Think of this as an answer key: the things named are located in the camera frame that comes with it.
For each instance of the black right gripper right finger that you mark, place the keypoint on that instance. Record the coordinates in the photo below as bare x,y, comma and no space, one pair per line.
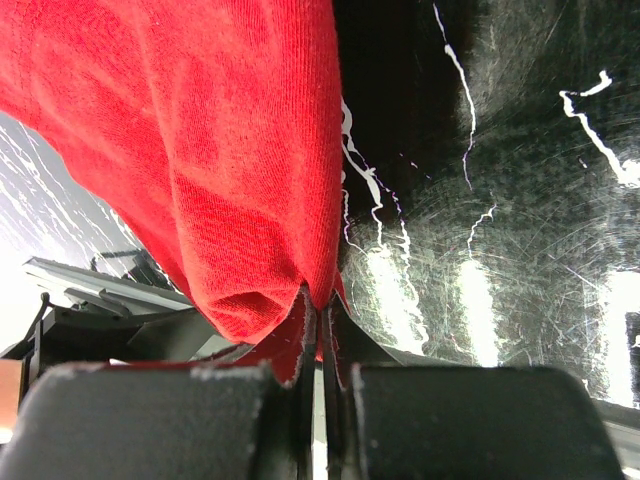
400,417

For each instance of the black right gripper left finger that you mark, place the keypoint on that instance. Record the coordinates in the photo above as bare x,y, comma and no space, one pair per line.
246,414

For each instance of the dark red t-shirt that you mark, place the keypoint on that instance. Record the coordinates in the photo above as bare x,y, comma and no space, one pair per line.
212,128

